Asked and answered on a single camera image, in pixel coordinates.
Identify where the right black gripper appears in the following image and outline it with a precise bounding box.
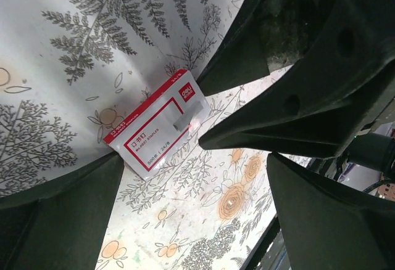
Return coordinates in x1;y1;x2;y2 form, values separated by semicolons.
199;0;394;184

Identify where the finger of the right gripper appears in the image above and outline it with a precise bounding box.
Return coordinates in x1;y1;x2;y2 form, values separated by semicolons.
197;0;318;96

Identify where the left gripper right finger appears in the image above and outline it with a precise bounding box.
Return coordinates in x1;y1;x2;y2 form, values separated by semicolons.
267;153;394;269

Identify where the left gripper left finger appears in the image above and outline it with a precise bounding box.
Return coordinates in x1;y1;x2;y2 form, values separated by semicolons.
1;152;124;269

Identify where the red staple box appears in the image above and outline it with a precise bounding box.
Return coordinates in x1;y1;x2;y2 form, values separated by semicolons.
104;69;210;181

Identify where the orange plastic basket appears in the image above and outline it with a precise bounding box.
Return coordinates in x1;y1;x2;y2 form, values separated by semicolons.
377;184;395;201

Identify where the floral table mat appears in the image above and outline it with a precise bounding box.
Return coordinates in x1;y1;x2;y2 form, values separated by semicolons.
1;0;291;269

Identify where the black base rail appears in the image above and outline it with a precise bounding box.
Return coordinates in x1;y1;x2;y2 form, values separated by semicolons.
240;215;291;270

